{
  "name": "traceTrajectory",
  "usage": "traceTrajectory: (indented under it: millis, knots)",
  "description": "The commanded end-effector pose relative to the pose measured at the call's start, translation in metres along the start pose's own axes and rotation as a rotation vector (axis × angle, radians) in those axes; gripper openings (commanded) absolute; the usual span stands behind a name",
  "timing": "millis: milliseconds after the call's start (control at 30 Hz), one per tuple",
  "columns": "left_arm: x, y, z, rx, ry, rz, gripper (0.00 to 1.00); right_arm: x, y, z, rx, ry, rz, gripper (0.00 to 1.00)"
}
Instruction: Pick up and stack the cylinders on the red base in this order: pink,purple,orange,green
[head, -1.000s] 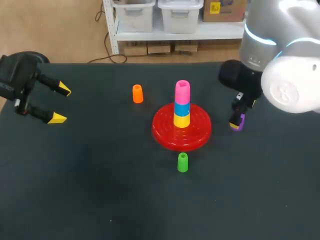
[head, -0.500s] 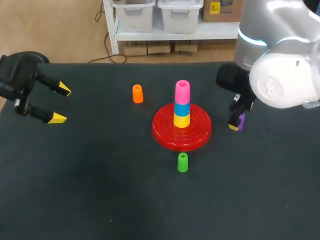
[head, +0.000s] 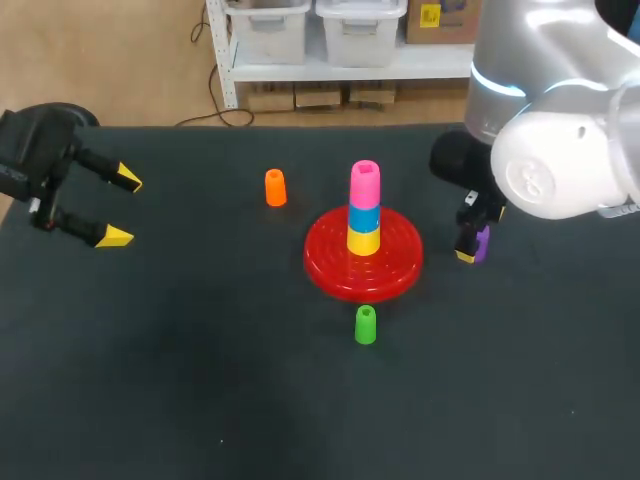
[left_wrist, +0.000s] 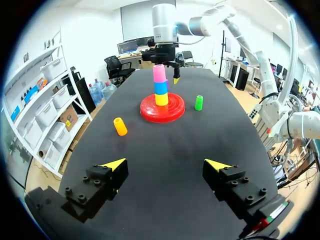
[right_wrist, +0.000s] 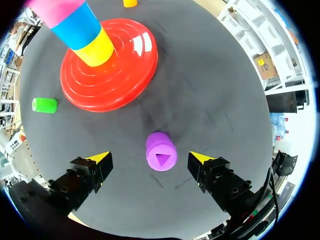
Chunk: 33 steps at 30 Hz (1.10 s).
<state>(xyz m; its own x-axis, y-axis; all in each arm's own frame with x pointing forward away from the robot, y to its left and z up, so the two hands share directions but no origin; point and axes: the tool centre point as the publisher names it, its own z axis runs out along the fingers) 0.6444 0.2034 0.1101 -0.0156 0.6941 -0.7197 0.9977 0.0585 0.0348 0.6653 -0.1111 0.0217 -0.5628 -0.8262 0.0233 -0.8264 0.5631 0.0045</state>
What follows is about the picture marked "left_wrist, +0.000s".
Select orange cylinder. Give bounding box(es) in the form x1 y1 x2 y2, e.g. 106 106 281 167
113 117 129 137

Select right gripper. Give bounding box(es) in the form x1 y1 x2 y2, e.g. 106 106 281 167
149 43 185 85

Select blue cylinder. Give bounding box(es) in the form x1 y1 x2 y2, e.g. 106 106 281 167
153 79 169 96

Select pink cylinder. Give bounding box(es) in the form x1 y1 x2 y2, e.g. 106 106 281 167
152 64 168 84

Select red round base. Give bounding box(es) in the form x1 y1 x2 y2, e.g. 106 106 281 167
139 91 186 124

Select green cylinder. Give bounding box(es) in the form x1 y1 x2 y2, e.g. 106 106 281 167
194 94 204 112

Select yellow cylinder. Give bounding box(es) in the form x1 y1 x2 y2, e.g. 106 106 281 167
154 92 169 107

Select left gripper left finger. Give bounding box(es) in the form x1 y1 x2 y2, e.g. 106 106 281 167
61 157 129 223

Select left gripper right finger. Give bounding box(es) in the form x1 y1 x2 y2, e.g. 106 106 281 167
202 158 276 221

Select person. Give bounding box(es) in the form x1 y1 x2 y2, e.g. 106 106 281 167
141 38 158 62

